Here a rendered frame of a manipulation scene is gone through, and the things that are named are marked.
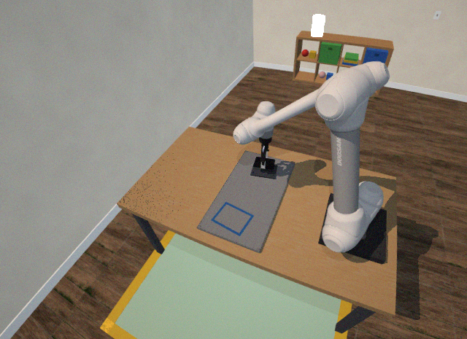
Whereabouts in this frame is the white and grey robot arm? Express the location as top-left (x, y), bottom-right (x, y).
top-left (233, 61), bottom-right (390, 252)

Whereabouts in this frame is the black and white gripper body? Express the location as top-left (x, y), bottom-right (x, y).
top-left (259, 137), bottom-right (272, 149)

